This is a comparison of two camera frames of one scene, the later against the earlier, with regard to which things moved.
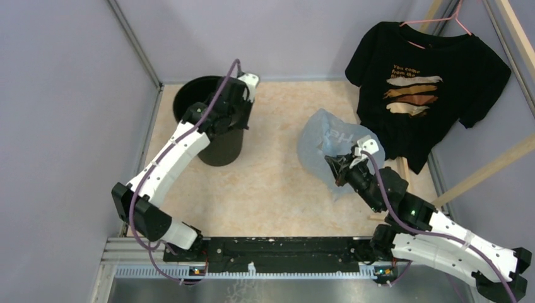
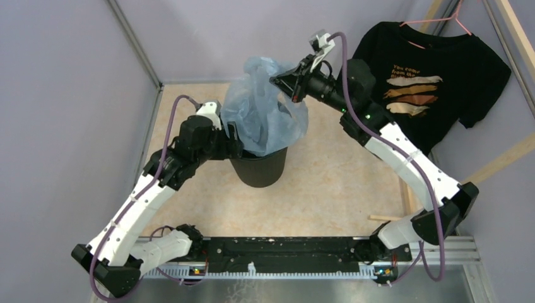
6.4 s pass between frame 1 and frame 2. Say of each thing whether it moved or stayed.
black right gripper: moved
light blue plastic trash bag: moved
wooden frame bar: stayed
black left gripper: moved
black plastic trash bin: moved
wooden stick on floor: stayed
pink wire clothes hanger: stayed
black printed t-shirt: stayed
